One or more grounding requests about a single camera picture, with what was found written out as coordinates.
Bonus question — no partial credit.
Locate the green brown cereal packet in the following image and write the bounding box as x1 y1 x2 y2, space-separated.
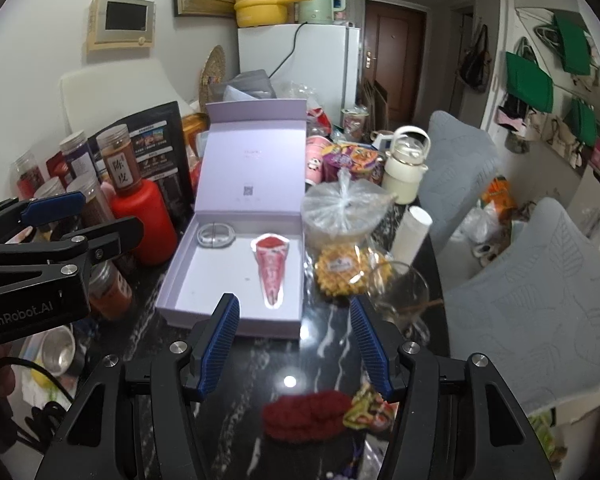
342 382 399 434

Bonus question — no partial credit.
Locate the far grey leaf cushion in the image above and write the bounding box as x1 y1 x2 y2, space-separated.
418 110 500 252

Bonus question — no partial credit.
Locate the pink rose sachet packet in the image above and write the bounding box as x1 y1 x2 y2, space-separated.
250 233 289 310

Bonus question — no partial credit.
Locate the wall intercom panel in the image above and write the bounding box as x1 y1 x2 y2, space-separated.
86 0 155 52

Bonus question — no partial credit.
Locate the packaged waffle snack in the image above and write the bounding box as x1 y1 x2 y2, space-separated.
314 244 387 298

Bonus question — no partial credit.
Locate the metal tin can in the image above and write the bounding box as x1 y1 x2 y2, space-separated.
40 325 76 377

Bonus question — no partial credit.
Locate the lavender gift box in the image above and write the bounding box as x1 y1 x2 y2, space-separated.
156 99 306 339

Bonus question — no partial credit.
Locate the purple instant noodle bowl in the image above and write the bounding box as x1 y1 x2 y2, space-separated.
322 143 384 184

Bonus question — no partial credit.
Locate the white charging cable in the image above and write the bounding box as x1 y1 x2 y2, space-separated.
194 222 237 250

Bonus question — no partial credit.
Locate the brown entrance door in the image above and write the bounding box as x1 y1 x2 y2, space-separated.
363 0 427 124

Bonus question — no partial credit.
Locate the grey leaf cushion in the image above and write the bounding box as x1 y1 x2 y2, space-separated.
444 198 600 414
418 110 500 252

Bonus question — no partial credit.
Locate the green tote bag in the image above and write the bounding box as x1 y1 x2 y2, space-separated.
506 52 554 113

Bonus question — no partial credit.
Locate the orange spice jar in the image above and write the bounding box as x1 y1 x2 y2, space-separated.
88 261 133 321

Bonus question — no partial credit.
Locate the red fuzzy soft object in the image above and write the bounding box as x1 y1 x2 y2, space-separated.
262 390 352 443

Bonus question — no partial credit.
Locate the cream white kettle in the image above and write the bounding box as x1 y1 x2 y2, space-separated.
381 126 431 205

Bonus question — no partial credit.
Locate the clear bag of food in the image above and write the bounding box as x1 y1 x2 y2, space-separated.
301 168 396 250

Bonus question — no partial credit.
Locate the brown labelled spice jar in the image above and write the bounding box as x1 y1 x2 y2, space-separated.
96 124 142 194

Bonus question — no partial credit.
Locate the red plastic bottle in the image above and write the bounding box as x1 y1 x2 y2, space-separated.
110 179 178 266

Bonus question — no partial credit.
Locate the black printed brochure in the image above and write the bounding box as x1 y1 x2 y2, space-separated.
88 101 194 218

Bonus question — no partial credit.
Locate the yellow cooking pot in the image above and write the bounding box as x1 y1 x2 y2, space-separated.
234 0 310 28

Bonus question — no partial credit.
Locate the metal spoon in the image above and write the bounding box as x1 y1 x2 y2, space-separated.
399 298 444 316

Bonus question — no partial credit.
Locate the near grey leaf cushion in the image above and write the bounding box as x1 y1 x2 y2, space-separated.
444 198 600 414

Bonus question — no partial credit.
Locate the glass mug with cartoon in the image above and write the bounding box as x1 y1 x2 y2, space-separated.
367 261 430 346

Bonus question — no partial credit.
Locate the white refrigerator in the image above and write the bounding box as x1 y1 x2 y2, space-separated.
238 24 361 125

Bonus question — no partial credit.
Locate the purple satin pouch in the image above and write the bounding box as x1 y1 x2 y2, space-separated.
323 442 364 480

